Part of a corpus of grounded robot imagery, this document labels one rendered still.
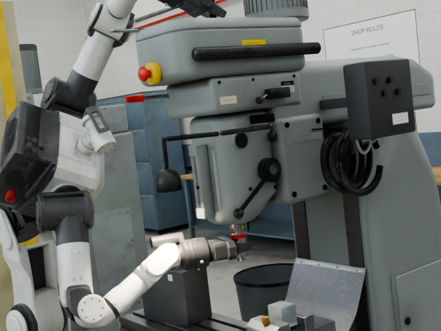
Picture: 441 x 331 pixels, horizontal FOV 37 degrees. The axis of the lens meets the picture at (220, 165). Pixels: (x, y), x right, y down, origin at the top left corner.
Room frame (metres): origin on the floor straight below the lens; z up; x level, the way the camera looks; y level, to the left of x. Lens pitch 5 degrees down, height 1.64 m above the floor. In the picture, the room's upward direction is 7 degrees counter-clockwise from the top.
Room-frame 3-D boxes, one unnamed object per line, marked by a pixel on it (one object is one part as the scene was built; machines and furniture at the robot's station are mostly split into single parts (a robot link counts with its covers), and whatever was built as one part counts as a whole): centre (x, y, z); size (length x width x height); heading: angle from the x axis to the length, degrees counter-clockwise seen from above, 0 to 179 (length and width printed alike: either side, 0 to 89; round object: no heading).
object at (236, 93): (1.98, -0.06, 1.68); 0.34 x 0.24 x 0.10; 127
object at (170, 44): (1.96, -0.04, 1.81); 0.47 x 0.26 x 0.16; 127
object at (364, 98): (1.86, -0.47, 1.62); 0.20 x 0.09 x 0.21; 127
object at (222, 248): (1.92, 0.06, 1.23); 0.13 x 0.12 x 0.10; 19
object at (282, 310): (1.82, -0.12, 1.05); 0.06 x 0.05 x 0.06; 35
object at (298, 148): (2.07, -0.19, 1.47); 0.24 x 0.19 x 0.26; 37
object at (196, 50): (1.85, -0.15, 1.79); 0.45 x 0.04 x 0.04; 127
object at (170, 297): (2.28, 0.21, 1.04); 0.22 x 0.12 x 0.20; 48
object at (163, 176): (1.80, 0.15, 1.47); 0.07 x 0.07 x 0.06
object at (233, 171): (1.95, -0.03, 1.47); 0.21 x 0.19 x 0.32; 37
